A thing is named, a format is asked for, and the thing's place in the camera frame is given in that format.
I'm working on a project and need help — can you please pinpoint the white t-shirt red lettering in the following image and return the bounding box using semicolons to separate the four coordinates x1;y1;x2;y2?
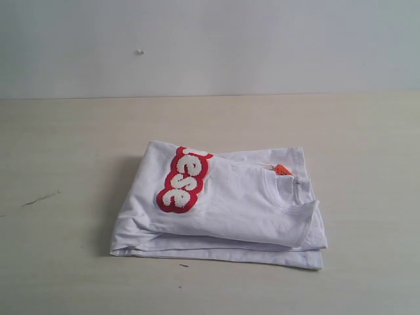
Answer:
110;141;327;270

